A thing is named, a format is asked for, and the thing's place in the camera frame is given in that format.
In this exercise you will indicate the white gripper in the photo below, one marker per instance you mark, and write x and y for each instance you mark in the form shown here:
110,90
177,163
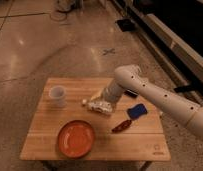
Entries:
97,96

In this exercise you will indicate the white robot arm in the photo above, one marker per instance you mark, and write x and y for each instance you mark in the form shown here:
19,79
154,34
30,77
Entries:
186,112

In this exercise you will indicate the wooden table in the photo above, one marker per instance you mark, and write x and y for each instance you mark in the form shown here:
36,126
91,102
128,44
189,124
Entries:
143,141

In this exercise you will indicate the small black object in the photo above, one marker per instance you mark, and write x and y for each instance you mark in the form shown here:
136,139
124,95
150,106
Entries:
131,94

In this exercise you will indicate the orange ceramic bowl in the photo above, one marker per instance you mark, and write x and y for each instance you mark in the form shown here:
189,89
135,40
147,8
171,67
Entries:
76,138

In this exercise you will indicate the blue sponge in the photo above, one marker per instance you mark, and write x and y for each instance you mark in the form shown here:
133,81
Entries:
137,111

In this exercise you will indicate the white ceramic cup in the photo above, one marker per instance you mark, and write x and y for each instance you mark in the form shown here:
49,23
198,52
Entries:
57,94

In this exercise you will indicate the black floor plate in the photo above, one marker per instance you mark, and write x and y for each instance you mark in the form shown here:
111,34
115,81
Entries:
125,25

